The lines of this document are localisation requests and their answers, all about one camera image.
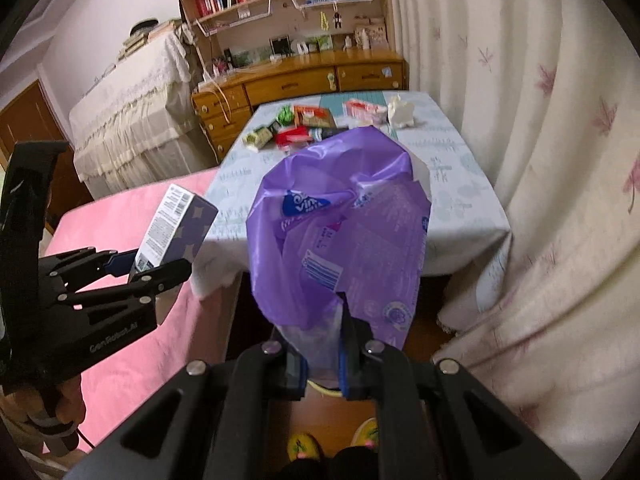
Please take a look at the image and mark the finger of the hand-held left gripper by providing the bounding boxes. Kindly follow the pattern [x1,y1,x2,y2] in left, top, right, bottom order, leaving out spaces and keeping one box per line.
[62,259,193,312]
[42,247,138,286]

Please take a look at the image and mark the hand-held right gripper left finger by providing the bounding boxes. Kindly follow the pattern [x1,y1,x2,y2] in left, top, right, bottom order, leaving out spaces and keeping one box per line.
[75,341,307,480]

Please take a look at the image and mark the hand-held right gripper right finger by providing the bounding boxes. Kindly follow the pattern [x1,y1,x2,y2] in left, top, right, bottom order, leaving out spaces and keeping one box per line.
[336,292,583,480]

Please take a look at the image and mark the round cream-rimmed waste bin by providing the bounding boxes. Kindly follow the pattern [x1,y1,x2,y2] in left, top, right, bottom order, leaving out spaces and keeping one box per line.
[306,380,347,398]

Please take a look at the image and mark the purple cardboard box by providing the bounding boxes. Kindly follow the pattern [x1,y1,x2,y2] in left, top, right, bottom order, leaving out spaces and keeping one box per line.
[134,184,219,272]

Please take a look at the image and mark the purple plastic bag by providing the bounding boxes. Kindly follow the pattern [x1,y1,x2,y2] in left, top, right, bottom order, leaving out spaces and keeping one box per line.
[246,126,432,386]

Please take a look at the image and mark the person's left forearm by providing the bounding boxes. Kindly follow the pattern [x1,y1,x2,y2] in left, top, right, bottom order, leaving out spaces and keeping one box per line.
[12,390,81,457]

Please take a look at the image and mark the person's left hand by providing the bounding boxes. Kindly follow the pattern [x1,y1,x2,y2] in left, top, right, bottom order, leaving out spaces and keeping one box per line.
[54,374,87,428]

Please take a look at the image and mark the black trousers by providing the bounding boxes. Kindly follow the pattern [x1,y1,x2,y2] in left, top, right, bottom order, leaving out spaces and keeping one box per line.
[272,445,382,480]

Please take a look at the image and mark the white lace dust cover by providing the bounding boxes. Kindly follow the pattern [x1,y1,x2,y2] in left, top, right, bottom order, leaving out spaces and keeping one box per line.
[67,30,221,198]

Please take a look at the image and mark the olive green packet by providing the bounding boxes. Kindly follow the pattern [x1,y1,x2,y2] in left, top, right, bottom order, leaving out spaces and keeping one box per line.
[243,127,273,153]

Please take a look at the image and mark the brown wooden door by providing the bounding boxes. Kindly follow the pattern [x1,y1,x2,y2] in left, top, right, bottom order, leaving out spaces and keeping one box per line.
[0,80,93,233]

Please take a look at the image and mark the brown and red snack packet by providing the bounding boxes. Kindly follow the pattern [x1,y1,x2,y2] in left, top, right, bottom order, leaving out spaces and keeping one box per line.
[293,105,337,128]

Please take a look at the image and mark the stack of books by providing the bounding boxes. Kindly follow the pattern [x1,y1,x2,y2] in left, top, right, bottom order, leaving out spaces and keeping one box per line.
[119,19,177,58]

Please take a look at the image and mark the white patterned tablecloth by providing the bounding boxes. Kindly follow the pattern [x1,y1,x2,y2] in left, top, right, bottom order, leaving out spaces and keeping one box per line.
[190,91,512,301]

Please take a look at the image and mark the wooden desk with drawers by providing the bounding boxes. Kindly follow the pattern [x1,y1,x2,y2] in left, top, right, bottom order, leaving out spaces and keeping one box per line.
[191,50,406,162]

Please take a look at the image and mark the teal striped table runner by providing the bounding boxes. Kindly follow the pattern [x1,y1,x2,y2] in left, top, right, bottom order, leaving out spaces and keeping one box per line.
[317,91,401,141]

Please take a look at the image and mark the red and white carton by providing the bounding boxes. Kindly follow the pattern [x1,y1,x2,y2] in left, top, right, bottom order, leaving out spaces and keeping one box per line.
[342,99,388,126]

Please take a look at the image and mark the white crumpled paper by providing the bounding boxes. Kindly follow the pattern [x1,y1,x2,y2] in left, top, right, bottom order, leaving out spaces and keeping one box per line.
[387,94,418,128]

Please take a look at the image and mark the wooden bookshelf hutch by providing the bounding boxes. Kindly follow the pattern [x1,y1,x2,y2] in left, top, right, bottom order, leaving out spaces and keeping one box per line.
[170,0,396,63]

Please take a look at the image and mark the white floral curtain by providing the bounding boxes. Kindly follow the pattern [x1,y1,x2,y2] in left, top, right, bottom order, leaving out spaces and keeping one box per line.
[387,0,640,456]

